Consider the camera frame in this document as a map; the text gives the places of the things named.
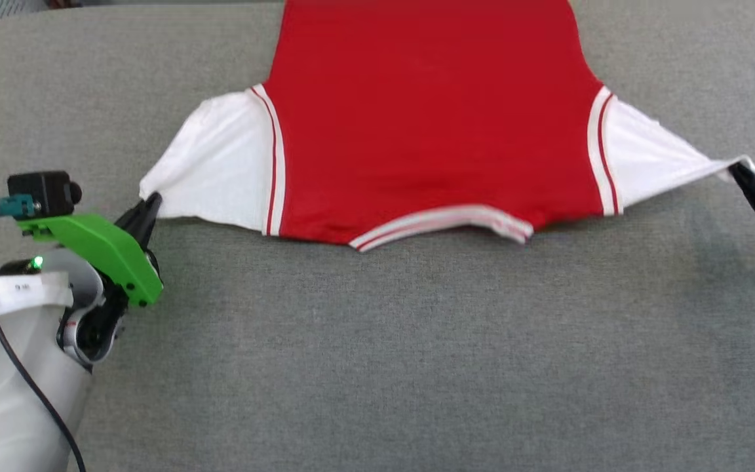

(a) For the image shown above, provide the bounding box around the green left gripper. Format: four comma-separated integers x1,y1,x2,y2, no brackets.
17,192,165,308

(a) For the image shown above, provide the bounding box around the white cable label tag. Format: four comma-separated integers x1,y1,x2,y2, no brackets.
0,271,75,319

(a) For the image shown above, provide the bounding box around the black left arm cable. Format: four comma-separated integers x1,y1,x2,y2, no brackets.
0,208,88,472

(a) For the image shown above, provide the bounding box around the red and white jersey shirt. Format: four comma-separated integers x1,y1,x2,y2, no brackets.
139,0,755,254

